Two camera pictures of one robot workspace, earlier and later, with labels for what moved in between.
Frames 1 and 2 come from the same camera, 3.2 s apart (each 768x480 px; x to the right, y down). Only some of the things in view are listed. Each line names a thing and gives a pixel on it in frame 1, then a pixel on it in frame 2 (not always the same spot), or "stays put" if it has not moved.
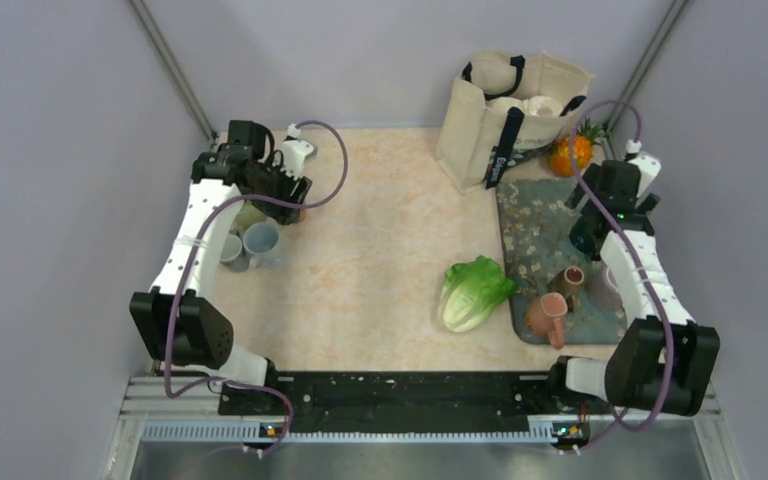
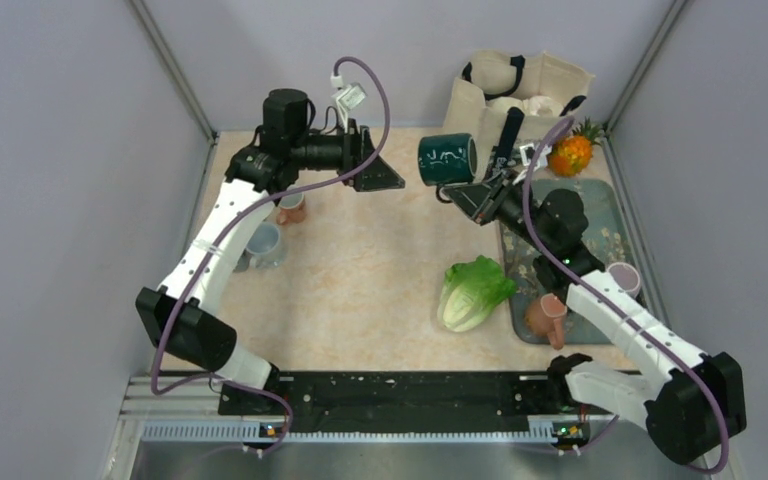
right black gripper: (646, 203) -> (483, 200)
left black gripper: (285, 209) -> (355, 148)
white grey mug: (262, 241) stays put
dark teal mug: (589, 232) -> (445, 159)
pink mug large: (545, 316) stays put
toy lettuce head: (471, 291) stays put
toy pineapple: (559, 158) stays put
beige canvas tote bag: (504, 108) stays put
